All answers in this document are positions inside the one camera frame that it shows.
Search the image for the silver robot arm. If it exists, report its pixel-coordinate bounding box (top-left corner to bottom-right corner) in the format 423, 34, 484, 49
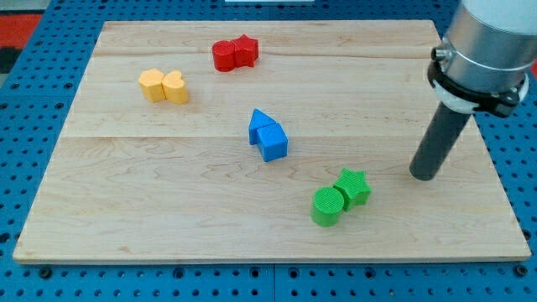
428, 0, 536, 117

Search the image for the green star block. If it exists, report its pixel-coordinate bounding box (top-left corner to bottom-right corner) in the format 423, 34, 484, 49
333, 168, 372, 211

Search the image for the red star block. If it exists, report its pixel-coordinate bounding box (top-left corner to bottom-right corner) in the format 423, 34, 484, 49
232, 34, 259, 67

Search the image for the blue cube block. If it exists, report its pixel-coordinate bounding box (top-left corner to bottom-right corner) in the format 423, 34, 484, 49
257, 123, 289, 162

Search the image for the blue triangle block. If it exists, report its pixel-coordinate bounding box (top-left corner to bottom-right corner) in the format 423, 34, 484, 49
248, 108, 276, 145

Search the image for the green cylinder block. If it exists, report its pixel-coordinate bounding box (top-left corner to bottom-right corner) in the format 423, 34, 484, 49
310, 187, 344, 227

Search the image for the light wooden board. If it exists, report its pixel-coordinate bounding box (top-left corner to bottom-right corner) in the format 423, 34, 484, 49
13, 20, 531, 265

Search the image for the red cylinder block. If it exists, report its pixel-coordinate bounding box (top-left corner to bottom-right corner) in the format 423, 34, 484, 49
211, 40, 236, 72

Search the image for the yellow heart block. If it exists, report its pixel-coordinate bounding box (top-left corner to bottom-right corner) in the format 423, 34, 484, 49
162, 70, 189, 104

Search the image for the yellow hexagon block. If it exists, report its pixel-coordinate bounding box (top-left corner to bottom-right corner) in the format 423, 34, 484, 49
138, 69, 165, 102

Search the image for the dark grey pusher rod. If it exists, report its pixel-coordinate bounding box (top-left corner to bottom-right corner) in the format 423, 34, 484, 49
409, 102, 470, 181

